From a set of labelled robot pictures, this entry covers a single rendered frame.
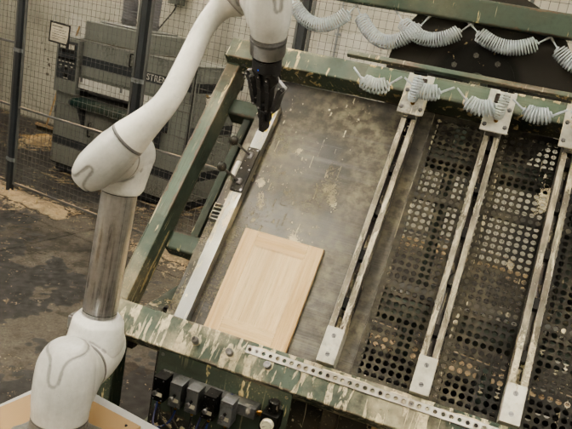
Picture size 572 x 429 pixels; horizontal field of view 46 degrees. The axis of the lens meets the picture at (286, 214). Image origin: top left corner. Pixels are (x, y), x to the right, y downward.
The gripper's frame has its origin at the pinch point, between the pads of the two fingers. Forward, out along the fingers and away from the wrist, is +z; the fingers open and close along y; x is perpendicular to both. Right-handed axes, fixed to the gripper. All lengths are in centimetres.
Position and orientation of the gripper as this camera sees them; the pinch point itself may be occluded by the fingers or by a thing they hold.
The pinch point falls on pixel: (264, 118)
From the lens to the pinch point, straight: 185.4
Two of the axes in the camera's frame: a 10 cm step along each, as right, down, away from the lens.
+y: -8.1, -4.6, 3.7
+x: -5.9, 5.6, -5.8
